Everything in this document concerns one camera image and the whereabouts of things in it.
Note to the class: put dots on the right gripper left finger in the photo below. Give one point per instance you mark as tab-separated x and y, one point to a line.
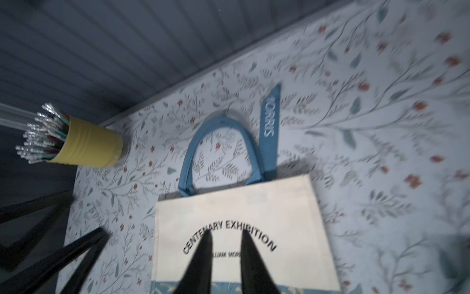
197	278

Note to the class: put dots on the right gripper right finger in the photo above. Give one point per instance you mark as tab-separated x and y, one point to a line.
255	277

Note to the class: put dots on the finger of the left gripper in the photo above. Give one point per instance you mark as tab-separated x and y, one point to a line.
14	254
33	278

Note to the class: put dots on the cream canvas tote bag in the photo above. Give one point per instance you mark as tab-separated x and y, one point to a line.
282	217

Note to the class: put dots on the yellow pencil cup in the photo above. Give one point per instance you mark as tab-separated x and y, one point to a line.
90	145

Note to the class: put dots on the bundle of pencils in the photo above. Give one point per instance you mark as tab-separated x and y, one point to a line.
45	138

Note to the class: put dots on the floral table mat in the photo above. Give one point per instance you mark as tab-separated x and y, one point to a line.
374	107

